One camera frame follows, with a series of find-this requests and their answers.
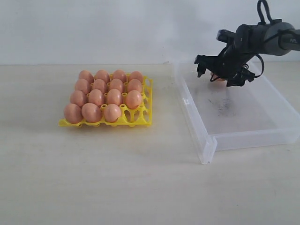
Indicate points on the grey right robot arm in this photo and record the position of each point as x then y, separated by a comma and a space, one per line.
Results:
248, 41

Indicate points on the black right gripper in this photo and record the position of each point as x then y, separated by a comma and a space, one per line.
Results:
230, 64

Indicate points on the brown egg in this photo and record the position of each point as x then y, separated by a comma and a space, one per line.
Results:
116, 84
100, 84
96, 97
85, 74
133, 99
134, 84
73, 113
214, 77
114, 96
103, 75
83, 85
91, 112
78, 98
136, 75
119, 74
112, 112

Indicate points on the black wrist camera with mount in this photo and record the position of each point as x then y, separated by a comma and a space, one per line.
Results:
225, 36

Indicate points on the yellow plastic egg tray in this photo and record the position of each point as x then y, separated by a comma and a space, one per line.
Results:
139, 116

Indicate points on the clear plastic storage box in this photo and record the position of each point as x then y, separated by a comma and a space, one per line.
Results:
226, 118

